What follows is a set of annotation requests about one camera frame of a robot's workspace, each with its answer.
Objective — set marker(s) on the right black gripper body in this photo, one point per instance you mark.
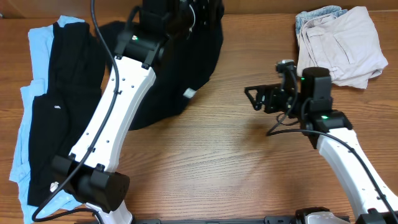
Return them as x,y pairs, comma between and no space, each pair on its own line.
278,101

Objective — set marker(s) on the black t-shirt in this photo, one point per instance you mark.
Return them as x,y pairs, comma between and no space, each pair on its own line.
192,61

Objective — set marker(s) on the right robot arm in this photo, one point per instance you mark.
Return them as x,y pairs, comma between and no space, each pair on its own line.
307,99

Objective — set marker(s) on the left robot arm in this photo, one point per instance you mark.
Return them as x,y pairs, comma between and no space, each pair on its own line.
166,51

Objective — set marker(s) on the beige folded shorts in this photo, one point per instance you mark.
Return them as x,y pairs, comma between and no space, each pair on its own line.
348,46

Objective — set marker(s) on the folded denim garment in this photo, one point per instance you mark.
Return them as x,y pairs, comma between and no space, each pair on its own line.
305,16

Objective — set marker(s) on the light blue shirt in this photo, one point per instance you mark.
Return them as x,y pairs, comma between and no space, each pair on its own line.
40,43

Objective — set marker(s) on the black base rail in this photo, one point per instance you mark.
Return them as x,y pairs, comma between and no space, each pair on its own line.
324,216

